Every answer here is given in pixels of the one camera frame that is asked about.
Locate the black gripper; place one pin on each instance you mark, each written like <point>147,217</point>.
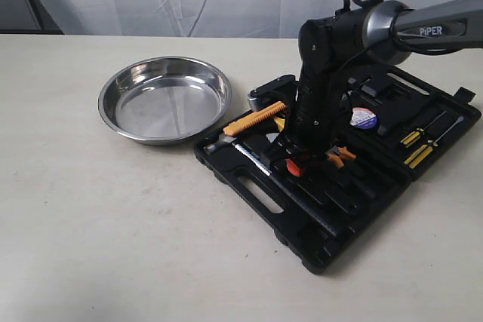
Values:
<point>315,117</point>

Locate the black plastic tool case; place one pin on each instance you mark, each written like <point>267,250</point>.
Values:
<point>402,103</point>

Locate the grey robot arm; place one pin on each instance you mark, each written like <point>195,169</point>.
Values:
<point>364,32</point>

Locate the orange utility knife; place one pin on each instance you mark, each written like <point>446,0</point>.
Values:
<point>253,118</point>

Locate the steel claw hammer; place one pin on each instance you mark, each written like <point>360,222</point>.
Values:
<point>297,197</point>

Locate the black electrical tape roll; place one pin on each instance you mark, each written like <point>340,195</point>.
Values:
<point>363,118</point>

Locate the yellow black screwdriver upper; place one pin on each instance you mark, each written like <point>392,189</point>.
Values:
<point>416,134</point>

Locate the yellow black screwdriver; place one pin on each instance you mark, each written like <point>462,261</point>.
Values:
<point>416,134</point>
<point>429,146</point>

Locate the yellow black screwdriver lower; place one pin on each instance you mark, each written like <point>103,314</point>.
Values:
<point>429,146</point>

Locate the round stainless steel bowl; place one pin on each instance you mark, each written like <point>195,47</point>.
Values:
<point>164,101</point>

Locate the orange handled pliers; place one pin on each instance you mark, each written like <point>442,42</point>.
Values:
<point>351,173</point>

